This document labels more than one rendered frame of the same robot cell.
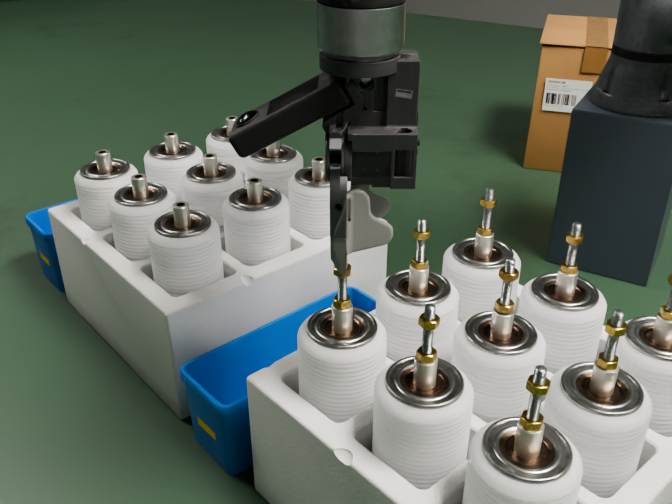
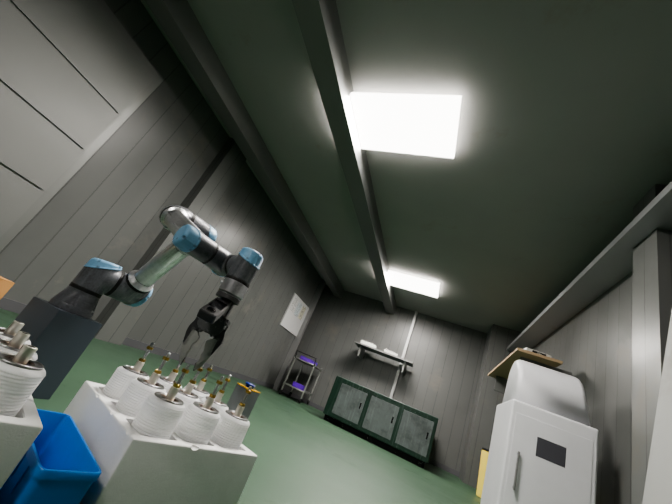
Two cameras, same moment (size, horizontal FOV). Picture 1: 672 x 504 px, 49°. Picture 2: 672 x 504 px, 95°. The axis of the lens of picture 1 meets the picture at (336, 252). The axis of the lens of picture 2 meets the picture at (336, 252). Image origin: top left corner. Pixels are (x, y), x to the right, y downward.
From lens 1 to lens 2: 1.09 m
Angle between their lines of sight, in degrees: 105
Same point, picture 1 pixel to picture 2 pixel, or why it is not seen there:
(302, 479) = (151, 484)
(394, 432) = (210, 427)
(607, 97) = (72, 307)
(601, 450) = not seen: hidden behind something
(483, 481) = (242, 425)
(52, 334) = not seen: outside the picture
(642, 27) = (100, 283)
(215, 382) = (19, 486)
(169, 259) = (28, 387)
